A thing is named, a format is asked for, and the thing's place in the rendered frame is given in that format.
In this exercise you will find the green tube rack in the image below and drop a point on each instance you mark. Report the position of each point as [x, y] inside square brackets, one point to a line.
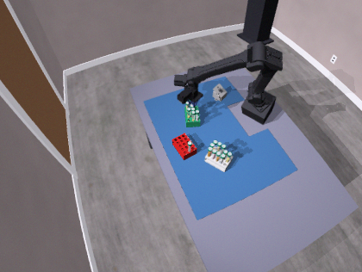
[189, 122]

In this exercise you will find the blue flat mat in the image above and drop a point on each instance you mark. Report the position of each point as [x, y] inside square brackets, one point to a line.
[259, 160]

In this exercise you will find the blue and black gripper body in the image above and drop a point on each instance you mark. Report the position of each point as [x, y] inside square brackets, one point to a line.
[199, 95]

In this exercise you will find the red tube rack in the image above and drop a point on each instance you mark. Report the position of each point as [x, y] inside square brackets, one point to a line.
[181, 145]

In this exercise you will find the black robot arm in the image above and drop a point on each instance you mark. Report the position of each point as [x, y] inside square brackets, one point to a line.
[261, 56]

